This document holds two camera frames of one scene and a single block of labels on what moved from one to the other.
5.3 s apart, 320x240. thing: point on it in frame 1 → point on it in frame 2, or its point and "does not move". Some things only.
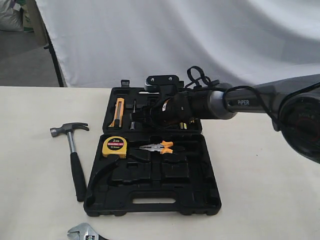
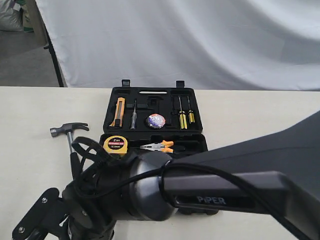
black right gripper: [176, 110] → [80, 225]
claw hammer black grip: [77, 169] does not move
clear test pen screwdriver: [133, 118] does not move
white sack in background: [11, 19] does not move
